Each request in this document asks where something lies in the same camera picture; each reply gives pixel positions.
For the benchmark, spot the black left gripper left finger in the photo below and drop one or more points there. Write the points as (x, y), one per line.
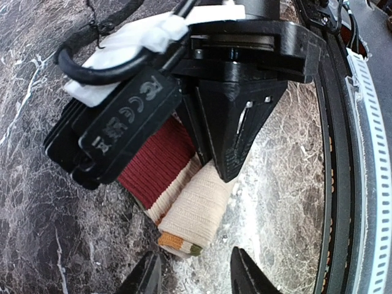
(145, 278)

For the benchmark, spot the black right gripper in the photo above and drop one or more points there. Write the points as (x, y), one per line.
(233, 112)

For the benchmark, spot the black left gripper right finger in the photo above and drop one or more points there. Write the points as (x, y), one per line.
(246, 276)

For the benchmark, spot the striped cream red sock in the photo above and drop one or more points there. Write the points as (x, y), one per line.
(184, 198)

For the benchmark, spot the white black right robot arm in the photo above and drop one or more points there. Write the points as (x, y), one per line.
(257, 7)

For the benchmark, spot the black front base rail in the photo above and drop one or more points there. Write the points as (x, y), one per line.
(339, 255)

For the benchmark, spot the white slotted cable duct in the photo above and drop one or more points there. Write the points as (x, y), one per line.
(373, 267)

